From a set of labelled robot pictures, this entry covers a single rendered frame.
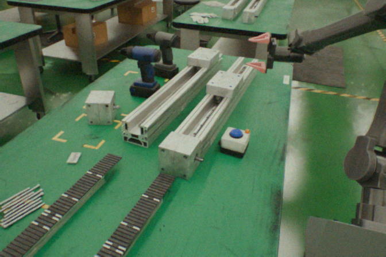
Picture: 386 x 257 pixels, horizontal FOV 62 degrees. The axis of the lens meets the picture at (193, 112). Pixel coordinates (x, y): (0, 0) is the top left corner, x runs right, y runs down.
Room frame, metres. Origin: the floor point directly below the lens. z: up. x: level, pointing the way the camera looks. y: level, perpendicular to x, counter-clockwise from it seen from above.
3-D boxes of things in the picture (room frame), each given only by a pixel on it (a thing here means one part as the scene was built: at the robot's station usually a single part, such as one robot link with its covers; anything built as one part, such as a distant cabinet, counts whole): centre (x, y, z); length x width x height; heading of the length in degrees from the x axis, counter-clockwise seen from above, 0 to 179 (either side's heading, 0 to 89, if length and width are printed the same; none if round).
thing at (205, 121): (1.20, -0.13, 0.82); 0.80 x 0.10 x 0.09; 158
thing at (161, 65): (1.52, 0.17, 0.89); 0.20 x 0.08 x 0.22; 61
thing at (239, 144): (0.90, -0.14, 0.81); 0.10 x 0.08 x 0.06; 68
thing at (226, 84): (1.20, -0.13, 0.87); 0.16 x 0.11 x 0.07; 158
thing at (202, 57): (1.51, -0.04, 0.87); 0.16 x 0.11 x 0.07; 158
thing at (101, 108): (1.07, 0.34, 0.83); 0.11 x 0.10 x 0.10; 93
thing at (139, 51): (1.29, 0.24, 0.89); 0.20 x 0.08 x 0.22; 76
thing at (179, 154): (0.79, 0.02, 0.83); 0.12 x 0.09 x 0.10; 68
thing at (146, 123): (1.27, 0.05, 0.82); 0.80 x 0.10 x 0.09; 158
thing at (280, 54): (1.16, -0.31, 1.03); 0.07 x 0.07 x 0.10; 82
